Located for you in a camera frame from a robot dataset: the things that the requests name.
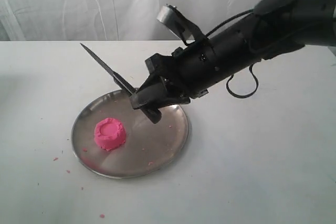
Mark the pink play dough lump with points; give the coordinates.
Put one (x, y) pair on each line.
(109, 134)

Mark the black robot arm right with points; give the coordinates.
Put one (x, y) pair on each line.
(271, 28)

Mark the white backdrop curtain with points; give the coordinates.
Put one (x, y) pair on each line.
(107, 19)

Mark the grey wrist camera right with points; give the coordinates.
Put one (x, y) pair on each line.
(179, 25)

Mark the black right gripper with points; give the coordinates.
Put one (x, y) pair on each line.
(176, 79)

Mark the round steel plate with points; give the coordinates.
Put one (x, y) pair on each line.
(148, 147)

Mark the black knife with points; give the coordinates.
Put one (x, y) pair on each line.
(153, 115)

